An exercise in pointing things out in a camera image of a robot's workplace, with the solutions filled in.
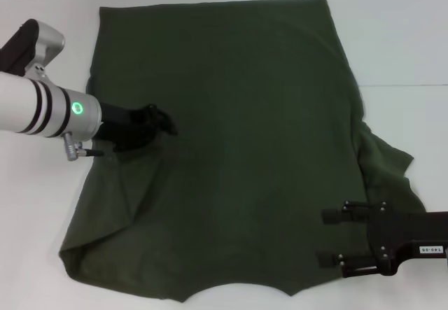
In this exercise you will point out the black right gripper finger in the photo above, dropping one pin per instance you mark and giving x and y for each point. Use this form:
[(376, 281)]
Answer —
[(357, 264), (353, 212)]

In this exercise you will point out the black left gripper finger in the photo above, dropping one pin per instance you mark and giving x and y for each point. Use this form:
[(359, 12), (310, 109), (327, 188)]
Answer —
[(162, 121)]

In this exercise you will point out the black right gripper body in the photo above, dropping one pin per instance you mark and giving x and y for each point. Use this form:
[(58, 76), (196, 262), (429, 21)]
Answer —
[(413, 227)]

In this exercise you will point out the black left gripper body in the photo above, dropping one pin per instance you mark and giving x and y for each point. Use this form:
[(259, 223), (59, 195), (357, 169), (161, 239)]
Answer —
[(122, 128)]

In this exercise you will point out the dark green shirt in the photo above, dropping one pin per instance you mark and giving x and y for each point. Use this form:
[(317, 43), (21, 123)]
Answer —
[(245, 114)]

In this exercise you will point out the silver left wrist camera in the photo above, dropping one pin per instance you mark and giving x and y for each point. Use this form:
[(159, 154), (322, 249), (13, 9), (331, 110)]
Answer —
[(49, 40)]

